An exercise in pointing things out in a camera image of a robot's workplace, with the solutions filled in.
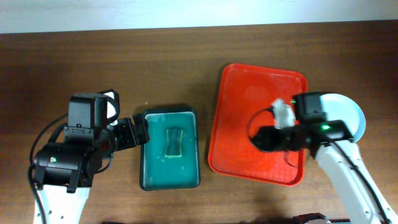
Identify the light blue plate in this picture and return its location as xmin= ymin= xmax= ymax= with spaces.
xmin=320 ymin=93 xmax=366 ymax=142

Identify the green yellow sponge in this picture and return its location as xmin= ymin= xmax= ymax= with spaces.
xmin=165 ymin=128 xmax=183 ymax=158

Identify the red plastic tray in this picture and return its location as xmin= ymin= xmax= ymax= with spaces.
xmin=208 ymin=63 xmax=308 ymax=187

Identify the dark green water tray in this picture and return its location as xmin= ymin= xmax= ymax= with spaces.
xmin=140 ymin=107 xmax=201 ymax=191

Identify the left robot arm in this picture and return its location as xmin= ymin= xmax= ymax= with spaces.
xmin=28 ymin=90 xmax=149 ymax=223

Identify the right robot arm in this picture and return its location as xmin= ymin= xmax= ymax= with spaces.
xmin=248 ymin=91 xmax=397 ymax=223

